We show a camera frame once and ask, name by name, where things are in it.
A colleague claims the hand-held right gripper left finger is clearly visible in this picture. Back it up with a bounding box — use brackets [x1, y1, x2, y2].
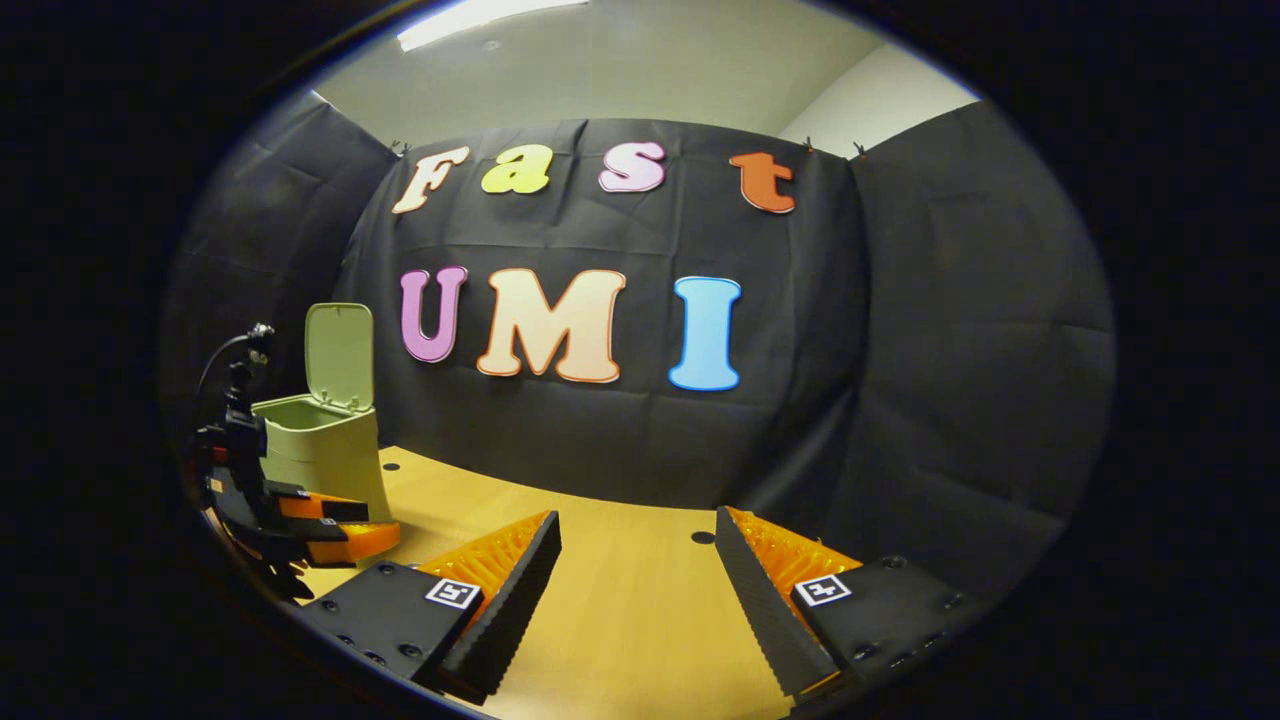
[298, 510, 563, 707]

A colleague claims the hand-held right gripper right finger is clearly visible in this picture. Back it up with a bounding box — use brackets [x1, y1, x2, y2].
[713, 506, 969, 709]

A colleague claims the pale green garbage bin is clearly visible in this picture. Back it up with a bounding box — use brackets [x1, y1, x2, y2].
[250, 303, 393, 523]

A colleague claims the wooden desktop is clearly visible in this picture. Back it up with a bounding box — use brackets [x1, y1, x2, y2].
[230, 445, 863, 720]

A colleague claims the black backdrop cloth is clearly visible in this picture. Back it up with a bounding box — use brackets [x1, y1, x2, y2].
[160, 88, 1117, 623]

